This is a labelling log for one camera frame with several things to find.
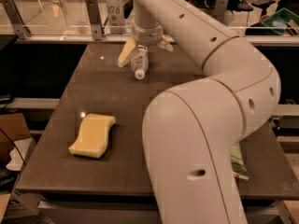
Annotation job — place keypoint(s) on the white numbered robot base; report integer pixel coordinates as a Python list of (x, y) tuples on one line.
[(116, 20)]

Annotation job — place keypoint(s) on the middle metal bracket post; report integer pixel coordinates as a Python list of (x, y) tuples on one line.
[(95, 19)]

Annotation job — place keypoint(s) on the green plastic bin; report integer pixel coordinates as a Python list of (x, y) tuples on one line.
[(283, 22)]

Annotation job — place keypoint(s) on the clear plastic water bottle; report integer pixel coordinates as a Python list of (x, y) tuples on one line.
[(140, 63)]

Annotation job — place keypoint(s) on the metal bracket post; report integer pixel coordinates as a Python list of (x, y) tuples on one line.
[(95, 19), (219, 12), (19, 27)]

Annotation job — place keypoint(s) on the green snack bag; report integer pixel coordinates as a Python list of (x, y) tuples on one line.
[(239, 168)]

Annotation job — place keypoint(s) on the brown cardboard box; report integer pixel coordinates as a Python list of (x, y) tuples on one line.
[(12, 126)]

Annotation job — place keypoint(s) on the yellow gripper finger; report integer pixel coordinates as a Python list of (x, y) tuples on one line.
[(129, 50), (164, 44)]

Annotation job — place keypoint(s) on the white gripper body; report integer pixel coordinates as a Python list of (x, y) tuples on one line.
[(147, 34)]

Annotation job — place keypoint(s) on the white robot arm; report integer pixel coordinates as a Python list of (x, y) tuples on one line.
[(189, 130)]

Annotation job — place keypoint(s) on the right metal bracket post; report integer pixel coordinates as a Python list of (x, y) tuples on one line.
[(219, 12)]

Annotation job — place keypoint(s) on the yellow sponge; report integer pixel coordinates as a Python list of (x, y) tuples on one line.
[(92, 137)]

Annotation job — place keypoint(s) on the left metal bracket post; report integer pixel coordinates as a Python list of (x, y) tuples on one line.
[(19, 27)]

